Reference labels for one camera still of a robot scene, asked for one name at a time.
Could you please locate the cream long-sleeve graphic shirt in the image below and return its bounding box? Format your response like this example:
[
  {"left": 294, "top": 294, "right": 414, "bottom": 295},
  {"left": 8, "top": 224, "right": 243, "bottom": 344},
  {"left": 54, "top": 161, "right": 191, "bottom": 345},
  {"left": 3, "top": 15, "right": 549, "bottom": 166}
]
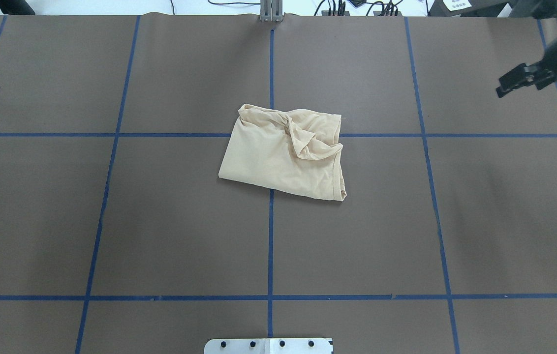
[{"left": 218, "top": 104, "right": 347, "bottom": 202}]

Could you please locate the brown black box device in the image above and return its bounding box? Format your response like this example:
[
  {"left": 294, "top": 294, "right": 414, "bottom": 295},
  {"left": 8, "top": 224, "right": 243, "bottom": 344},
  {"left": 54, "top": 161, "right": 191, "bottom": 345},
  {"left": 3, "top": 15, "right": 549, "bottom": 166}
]
[{"left": 429, "top": 0, "right": 510, "bottom": 17}]

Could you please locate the aluminium frame post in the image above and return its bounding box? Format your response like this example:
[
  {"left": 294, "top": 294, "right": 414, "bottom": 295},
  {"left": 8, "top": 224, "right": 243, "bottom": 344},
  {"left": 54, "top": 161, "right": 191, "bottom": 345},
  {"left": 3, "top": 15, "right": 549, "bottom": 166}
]
[{"left": 260, "top": 0, "right": 284, "bottom": 23}]

